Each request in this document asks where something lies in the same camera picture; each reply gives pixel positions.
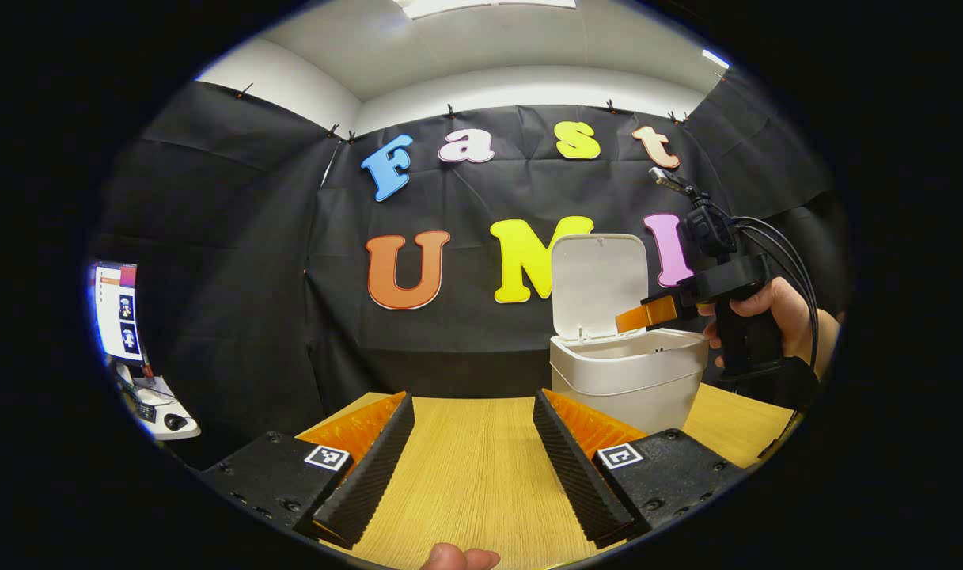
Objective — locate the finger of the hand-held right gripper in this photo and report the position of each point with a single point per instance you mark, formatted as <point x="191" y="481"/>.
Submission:
<point x="647" y="314"/>

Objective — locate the black backdrop cloth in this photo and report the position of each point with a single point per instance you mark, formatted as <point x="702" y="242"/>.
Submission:
<point x="291" y="277"/>

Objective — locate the small ceiling light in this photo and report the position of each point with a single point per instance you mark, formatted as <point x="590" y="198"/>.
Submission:
<point x="715" y="58"/>

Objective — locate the black computer mouse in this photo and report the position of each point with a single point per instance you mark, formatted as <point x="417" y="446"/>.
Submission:
<point x="176" y="422"/>

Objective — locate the long ceiling light panel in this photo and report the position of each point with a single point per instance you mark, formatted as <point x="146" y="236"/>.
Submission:
<point x="485" y="6"/>

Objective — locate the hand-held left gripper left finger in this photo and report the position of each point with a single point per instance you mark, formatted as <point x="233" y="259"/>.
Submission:
<point x="370" y="483"/>

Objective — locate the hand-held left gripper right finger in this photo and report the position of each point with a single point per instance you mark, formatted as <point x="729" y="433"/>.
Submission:
<point x="576" y="475"/>

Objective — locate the white side table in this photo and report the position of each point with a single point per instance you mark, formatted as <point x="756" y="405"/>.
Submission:
<point x="153" y="396"/>

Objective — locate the white desktop garbage bin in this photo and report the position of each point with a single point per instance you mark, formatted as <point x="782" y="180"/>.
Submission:
<point x="631" y="380"/>

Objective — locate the wooden desktop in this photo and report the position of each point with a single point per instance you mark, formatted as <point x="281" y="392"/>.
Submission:
<point x="473" y="475"/>

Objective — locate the computer monitor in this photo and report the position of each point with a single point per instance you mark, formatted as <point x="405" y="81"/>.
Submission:
<point x="119" y="313"/>

